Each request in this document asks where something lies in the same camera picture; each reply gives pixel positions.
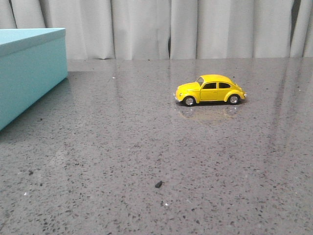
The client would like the light blue storage box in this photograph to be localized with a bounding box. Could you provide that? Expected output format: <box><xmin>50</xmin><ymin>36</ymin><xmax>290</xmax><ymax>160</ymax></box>
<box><xmin>0</xmin><ymin>28</ymin><xmax>67</xmax><ymax>128</ymax></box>

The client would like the white pleated curtain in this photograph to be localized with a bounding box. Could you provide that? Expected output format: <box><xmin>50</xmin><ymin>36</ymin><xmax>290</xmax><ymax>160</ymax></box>
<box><xmin>0</xmin><ymin>0</ymin><xmax>313</xmax><ymax>60</ymax></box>

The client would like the yellow toy beetle car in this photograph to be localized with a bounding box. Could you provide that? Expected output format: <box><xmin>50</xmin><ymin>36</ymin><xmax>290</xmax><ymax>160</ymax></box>
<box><xmin>174</xmin><ymin>74</ymin><xmax>247</xmax><ymax>107</ymax></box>

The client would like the small black debris piece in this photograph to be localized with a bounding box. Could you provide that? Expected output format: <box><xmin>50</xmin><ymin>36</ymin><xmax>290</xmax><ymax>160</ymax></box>
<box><xmin>155</xmin><ymin>181</ymin><xmax>163</xmax><ymax>188</ymax></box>

